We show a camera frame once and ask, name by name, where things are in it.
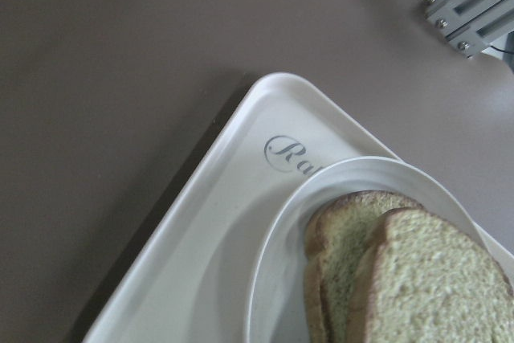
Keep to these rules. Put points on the white oval plate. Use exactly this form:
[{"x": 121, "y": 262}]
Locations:
[{"x": 275, "y": 300}]

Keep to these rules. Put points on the bread slice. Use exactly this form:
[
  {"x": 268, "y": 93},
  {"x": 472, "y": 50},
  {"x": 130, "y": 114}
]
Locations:
[
  {"x": 334, "y": 242},
  {"x": 423, "y": 280}
]

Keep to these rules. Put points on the cream rabbit serving tray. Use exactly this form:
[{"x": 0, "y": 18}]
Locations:
[{"x": 190, "y": 281}]

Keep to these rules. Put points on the aluminium frame post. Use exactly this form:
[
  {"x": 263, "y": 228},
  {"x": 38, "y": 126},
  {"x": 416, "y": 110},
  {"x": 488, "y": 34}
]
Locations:
[{"x": 471, "y": 26}]

